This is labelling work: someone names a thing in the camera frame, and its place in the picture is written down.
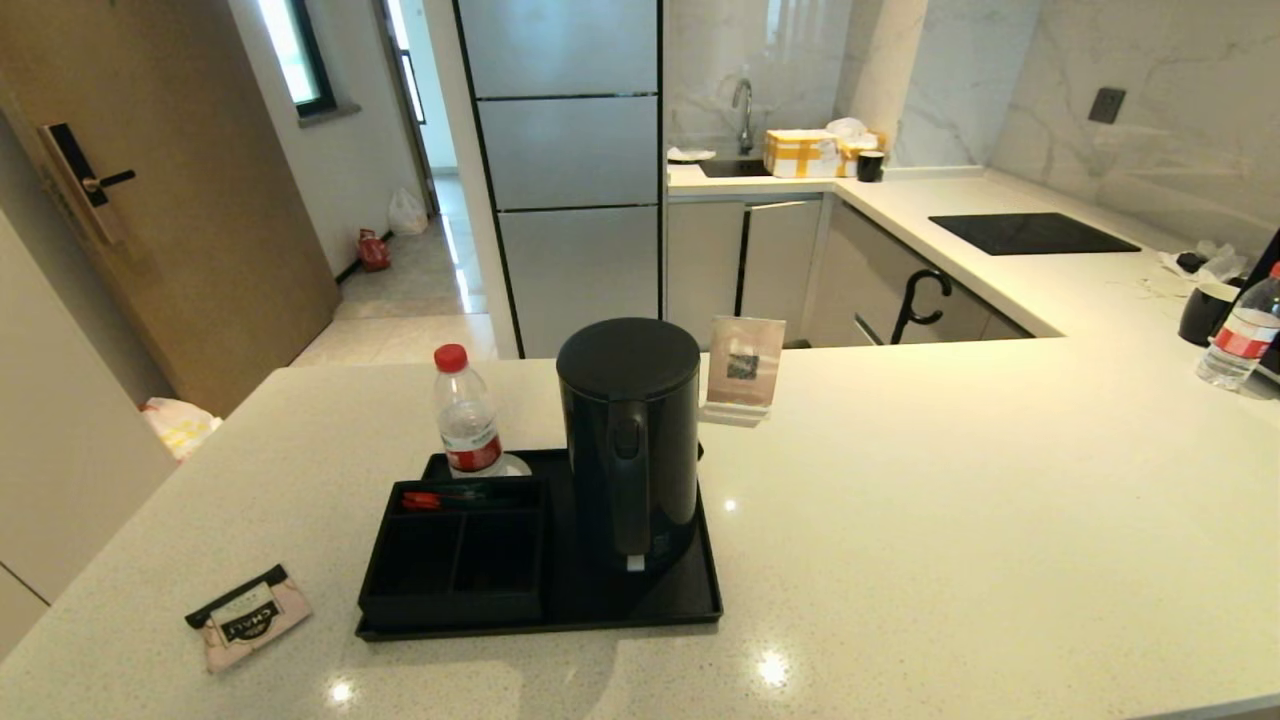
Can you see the black electric kettle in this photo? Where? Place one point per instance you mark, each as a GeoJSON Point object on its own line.
{"type": "Point", "coordinates": [630, 400]}

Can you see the pink and black tea sachet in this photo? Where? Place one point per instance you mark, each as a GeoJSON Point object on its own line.
{"type": "Point", "coordinates": [250, 620]}

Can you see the red-capped water bottle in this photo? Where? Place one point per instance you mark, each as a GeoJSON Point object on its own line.
{"type": "Point", "coordinates": [465, 420]}

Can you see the small black cup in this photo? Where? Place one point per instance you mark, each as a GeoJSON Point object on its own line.
{"type": "Point", "coordinates": [870, 167]}

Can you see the acrylic QR code sign stand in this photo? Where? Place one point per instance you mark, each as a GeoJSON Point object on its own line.
{"type": "Point", "coordinates": [745, 365]}

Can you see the grey kitchen cabinet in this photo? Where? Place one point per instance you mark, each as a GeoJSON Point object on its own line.
{"type": "Point", "coordinates": [780, 260]}

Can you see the white dish by sink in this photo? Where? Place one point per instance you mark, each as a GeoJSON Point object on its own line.
{"type": "Point", "coordinates": [690, 155]}

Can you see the kitchen sink basin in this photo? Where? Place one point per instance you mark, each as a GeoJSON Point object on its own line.
{"type": "Point", "coordinates": [735, 169]}

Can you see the silver refrigerator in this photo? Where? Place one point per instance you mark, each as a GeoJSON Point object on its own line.
{"type": "Point", "coordinates": [570, 150]}

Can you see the black serving tray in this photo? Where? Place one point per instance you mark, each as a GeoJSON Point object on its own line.
{"type": "Point", "coordinates": [640, 600]}

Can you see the cardboard box with yellow tape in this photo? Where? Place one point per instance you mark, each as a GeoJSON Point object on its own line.
{"type": "Point", "coordinates": [800, 155]}

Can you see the chrome sink faucet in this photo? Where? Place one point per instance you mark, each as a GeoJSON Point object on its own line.
{"type": "Point", "coordinates": [745, 110]}

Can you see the red bag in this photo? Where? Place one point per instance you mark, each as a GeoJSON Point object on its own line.
{"type": "Point", "coordinates": [374, 252]}

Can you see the small yellow taped box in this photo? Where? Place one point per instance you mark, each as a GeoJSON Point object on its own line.
{"type": "Point", "coordinates": [860, 158]}

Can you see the crumpled white bag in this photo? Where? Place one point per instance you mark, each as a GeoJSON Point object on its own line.
{"type": "Point", "coordinates": [848, 128]}

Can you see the black compartment organizer box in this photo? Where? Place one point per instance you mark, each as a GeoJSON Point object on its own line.
{"type": "Point", "coordinates": [450, 607]}

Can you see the black induction cooktop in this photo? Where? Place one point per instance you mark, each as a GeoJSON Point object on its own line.
{"type": "Point", "coordinates": [1030, 235]}

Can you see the black framed window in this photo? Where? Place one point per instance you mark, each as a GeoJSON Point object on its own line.
{"type": "Point", "coordinates": [300, 50]}

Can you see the white and yellow plastic bag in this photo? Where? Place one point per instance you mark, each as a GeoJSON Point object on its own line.
{"type": "Point", "coordinates": [180, 430]}

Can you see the wooden door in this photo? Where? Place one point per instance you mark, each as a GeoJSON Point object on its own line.
{"type": "Point", "coordinates": [200, 200]}

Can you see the black mug white inside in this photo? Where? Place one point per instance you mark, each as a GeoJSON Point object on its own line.
{"type": "Point", "coordinates": [1205, 320]}

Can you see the crumpled clear plastic wrap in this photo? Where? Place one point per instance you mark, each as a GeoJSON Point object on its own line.
{"type": "Point", "coordinates": [1215, 262]}

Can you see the grey wall socket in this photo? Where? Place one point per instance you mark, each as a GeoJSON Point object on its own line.
{"type": "Point", "coordinates": [1106, 106]}

